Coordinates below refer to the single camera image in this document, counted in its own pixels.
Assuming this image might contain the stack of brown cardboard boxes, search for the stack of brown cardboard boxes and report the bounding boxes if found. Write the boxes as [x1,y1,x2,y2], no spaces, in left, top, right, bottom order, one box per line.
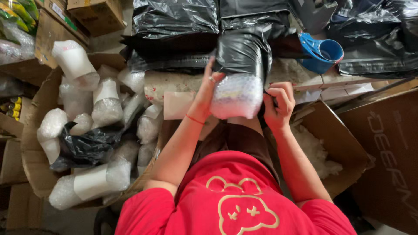
[34,0,128,70]

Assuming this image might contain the large printed cardboard carton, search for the large printed cardboard carton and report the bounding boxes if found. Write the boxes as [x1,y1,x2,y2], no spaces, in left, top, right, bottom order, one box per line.
[336,87,418,235]

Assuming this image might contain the pile of bubble-wrapped labelled parcels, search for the pile of bubble-wrapped labelled parcels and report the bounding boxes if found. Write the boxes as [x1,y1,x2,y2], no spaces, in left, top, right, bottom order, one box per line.
[37,40,164,210]

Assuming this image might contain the bubble-wrapped parcel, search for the bubble-wrapped parcel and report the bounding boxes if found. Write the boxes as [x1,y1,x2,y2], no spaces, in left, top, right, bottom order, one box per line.
[209,73,264,120]

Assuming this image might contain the green and yellow snack packets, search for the green and yellow snack packets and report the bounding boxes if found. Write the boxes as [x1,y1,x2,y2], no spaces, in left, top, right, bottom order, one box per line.
[0,0,40,36]

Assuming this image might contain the open cardboard box of parcels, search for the open cardboard box of parcels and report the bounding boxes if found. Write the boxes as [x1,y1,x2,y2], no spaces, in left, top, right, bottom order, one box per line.
[20,52,165,210]

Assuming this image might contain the box of yellow bottles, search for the box of yellow bottles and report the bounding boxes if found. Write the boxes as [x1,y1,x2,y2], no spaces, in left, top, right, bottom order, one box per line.
[0,96,33,138]

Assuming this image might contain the person's right hand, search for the person's right hand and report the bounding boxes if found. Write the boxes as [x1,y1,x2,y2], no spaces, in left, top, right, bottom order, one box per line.
[263,82,296,132]

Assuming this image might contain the person's left hand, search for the person's left hand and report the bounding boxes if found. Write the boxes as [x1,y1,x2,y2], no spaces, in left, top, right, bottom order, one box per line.
[187,56,226,124]

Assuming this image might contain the blue tape dispenser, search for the blue tape dispenser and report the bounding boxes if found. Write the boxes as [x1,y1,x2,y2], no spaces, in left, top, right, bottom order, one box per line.
[297,32,344,75]

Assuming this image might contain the open cardboard box with filler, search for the open cardboard box with filler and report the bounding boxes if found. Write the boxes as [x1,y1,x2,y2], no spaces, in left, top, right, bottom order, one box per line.
[264,101,377,200]

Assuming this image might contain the crumpled black plastic bag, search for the crumpled black plastic bag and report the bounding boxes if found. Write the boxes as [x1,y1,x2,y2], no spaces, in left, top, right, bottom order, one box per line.
[50,121,125,172]

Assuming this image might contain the red string bracelet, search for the red string bracelet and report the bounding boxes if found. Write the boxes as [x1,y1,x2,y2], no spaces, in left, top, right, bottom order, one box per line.
[186,114,206,126]

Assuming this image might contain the person's red printed t-shirt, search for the person's red printed t-shirt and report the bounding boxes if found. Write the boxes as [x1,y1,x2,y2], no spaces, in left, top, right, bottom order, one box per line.
[114,150,358,235]

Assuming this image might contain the person's dark brown shorts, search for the person's dark brown shorts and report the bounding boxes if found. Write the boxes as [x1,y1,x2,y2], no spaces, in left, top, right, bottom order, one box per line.
[189,121,281,185]

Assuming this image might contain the black plastic mailer bag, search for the black plastic mailer bag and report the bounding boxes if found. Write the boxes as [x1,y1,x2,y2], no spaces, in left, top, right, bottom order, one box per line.
[212,24,273,86]

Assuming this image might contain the clear plastic bag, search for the clear plastic bag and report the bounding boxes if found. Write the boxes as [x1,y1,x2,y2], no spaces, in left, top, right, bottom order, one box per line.
[0,20,36,66]

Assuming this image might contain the white fluffy filler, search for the white fluffy filler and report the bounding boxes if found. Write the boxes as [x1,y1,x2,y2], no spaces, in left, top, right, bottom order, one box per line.
[290,125,343,180]

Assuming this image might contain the heap of black plastic bags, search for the heap of black plastic bags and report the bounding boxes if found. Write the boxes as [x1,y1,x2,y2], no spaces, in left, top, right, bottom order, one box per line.
[326,0,418,79]

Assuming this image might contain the flat brown cardboard box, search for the flat brown cardboard box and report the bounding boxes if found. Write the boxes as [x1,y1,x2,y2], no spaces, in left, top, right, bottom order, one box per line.
[0,140,29,186]
[6,182,44,231]

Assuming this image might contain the stack of black mailer bags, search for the stack of black mailer bags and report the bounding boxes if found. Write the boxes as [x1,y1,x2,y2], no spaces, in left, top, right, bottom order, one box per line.
[120,0,220,74]

